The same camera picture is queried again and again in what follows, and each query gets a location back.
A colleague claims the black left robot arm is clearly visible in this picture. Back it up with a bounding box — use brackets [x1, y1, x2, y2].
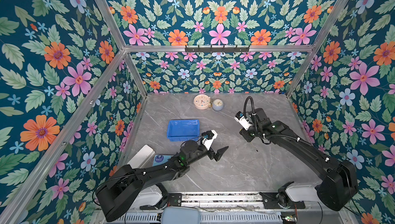
[95, 140, 228, 222]

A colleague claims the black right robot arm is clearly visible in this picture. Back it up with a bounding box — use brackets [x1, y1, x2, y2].
[235, 108, 359, 211]

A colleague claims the blue plastic bin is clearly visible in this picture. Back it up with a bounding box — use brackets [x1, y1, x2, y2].
[167, 120, 200, 142]

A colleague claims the light blue tissue pack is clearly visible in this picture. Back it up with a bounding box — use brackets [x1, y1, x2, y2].
[152, 155, 172, 166]

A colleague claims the pink round alarm clock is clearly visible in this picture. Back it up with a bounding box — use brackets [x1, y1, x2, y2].
[193, 94, 211, 110]

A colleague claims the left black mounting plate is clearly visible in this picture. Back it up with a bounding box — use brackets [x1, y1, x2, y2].
[139, 193, 182, 210]

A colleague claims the black mounting plate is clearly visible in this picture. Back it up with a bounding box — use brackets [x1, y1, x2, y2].
[139, 193, 182, 210]
[259, 192, 306, 210]

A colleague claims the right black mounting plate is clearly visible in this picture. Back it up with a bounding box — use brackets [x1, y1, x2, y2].
[259, 192, 306, 210]

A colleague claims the grey padded seat top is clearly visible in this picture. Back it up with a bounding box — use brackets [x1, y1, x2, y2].
[160, 206, 201, 224]

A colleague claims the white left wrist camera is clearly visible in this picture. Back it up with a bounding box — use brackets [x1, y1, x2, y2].
[201, 130, 218, 150]

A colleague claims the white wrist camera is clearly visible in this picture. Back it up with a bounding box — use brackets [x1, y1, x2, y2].
[235, 111, 253, 130]
[201, 130, 218, 150]

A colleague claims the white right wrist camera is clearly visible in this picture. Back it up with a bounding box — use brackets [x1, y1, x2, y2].
[235, 111, 253, 130]

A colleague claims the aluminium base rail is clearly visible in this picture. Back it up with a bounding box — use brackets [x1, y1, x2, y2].
[95, 191, 352, 214]

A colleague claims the black wall hook rail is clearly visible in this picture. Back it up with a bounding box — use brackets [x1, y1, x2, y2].
[184, 45, 250, 54]

